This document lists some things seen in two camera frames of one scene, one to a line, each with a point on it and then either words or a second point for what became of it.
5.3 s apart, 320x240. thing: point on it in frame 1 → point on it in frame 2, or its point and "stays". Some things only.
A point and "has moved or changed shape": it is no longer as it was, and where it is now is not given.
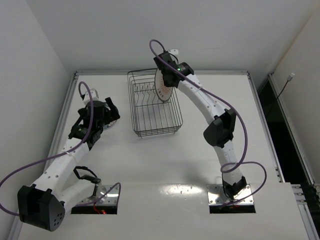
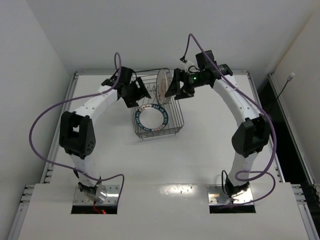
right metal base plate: [216, 197] stays
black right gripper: [169, 80] → [180, 81]
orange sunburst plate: [164, 92] has moved or changed shape
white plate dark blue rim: [110, 124] → [152, 117]
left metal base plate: [110, 198] stays
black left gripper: [110, 113] → [132, 91]
